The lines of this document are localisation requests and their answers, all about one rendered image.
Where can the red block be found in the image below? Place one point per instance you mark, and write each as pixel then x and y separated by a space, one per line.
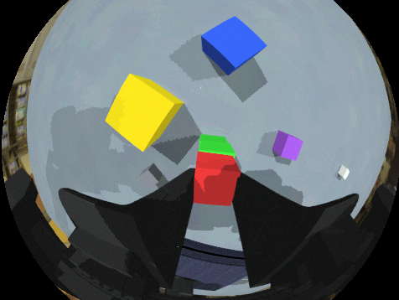
pixel 215 178

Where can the green block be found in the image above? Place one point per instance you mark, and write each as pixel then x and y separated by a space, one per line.
pixel 217 147
pixel 211 138

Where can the purple block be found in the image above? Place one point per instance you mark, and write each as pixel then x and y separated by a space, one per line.
pixel 287 146

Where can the white cube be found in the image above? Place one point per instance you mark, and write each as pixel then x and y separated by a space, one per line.
pixel 343 172

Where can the yellow block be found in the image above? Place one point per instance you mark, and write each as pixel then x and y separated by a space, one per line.
pixel 141 111

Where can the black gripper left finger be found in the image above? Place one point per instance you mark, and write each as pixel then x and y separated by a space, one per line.
pixel 154 226

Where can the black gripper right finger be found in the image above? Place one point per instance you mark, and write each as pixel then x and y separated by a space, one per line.
pixel 273 229

